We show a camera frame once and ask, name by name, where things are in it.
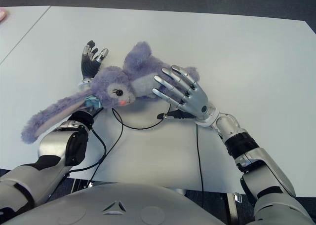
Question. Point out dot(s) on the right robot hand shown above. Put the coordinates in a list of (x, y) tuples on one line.
[(195, 99)]

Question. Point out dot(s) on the purple plush bunny doll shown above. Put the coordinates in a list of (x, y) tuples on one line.
[(111, 82)]

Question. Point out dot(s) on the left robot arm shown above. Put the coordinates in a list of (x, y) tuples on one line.
[(59, 141)]

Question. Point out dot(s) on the white plate black rim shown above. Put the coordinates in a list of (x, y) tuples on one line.
[(143, 114)]

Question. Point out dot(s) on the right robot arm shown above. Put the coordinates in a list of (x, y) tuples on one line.
[(259, 161)]

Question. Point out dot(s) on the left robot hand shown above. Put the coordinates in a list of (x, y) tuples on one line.
[(89, 67)]

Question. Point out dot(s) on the pink soft object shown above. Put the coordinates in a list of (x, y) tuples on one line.
[(2, 14)]

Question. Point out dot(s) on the grey robot torso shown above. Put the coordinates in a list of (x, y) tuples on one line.
[(123, 207)]

